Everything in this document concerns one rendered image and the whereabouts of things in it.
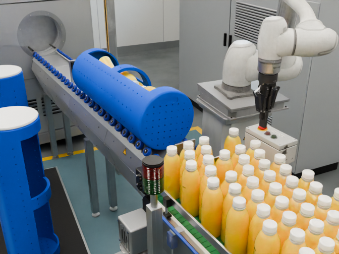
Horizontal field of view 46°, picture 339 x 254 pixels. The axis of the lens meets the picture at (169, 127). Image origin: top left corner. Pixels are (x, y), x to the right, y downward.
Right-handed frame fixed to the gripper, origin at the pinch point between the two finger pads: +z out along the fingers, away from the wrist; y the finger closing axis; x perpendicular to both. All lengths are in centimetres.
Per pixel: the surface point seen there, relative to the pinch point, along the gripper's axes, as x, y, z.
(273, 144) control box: -11.5, -5.0, 5.5
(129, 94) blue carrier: 45, -40, -4
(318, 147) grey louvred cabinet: 73, 140, 87
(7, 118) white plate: 84, -87, 11
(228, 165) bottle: -12.5, -28.1, 7.4
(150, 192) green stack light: -25, -67, -2
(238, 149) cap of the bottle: -10.6, -21.9, 3.3
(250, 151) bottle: -9.9, -15.0, 6.5
